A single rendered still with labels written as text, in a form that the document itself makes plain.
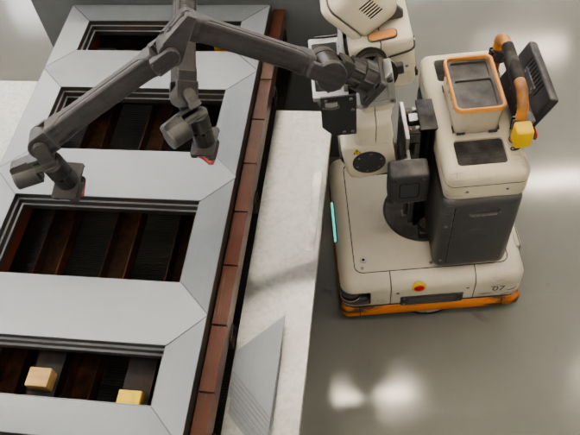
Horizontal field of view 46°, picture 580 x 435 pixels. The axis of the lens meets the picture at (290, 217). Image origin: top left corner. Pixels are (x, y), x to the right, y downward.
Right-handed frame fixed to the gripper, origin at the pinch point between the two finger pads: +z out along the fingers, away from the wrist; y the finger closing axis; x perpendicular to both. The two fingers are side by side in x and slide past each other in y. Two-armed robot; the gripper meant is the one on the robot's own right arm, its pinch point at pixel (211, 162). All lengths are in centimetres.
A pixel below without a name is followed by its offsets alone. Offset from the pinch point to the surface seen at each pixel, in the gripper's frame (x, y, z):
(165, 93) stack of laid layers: -23.1, -35.7, 8.3
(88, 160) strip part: -40.3, -5.3, 6.8
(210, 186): -0.8, 3.5, 6.8
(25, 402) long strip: -35, 70, 8
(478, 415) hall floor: 85, 34, 94
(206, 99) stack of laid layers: -9.4, -35.0, 10.2
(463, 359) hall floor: 80, 13, 94
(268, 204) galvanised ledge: 13.2, -5.0, 25.8
